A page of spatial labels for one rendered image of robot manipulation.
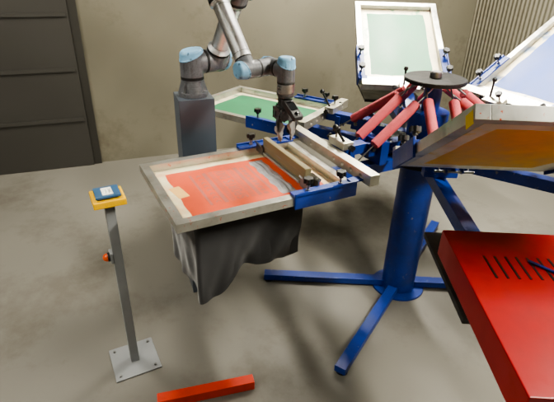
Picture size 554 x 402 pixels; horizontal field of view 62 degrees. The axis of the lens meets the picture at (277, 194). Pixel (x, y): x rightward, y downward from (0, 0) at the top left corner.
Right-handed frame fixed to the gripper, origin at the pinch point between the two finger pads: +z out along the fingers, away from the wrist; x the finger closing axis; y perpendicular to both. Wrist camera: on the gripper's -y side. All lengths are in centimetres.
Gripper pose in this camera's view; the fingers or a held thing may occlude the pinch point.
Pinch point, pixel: (286, 138)
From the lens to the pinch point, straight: 205.4
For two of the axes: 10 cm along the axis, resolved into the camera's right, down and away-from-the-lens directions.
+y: -4.5, -4.2, 7.9
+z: -0.2, 8.9, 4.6
